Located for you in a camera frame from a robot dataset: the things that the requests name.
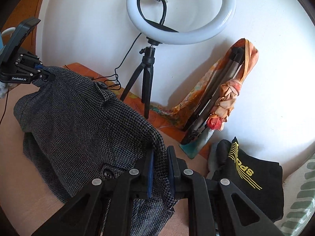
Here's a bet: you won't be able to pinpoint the dark grey tweed shorts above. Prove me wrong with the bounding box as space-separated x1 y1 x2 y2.
13 67 176 235

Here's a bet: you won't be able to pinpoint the pink bed blanket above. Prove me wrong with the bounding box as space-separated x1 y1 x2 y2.
1 85 210 235

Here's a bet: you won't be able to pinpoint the black folded garment yellow print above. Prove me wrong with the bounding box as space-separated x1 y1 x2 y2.
207 138 284 222

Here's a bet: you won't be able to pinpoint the green striped white pillow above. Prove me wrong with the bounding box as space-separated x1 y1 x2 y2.
274 156 314 235

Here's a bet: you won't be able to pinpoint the orange floral scarf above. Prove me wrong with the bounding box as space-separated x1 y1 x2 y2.
151 38 259 159

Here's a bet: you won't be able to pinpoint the black mini tripod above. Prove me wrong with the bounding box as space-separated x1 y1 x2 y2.
120 37 161 119

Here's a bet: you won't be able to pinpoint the folded tripod with grey legs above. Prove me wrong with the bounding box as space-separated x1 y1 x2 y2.
181 47 245 145

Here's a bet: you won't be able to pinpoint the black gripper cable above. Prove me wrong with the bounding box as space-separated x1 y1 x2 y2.
0 87 11 126

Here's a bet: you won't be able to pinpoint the black ring light cable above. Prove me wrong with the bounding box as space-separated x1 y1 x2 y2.
91 32 143 91

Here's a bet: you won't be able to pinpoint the white ring light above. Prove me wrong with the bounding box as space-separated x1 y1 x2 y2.
126 0 236 45

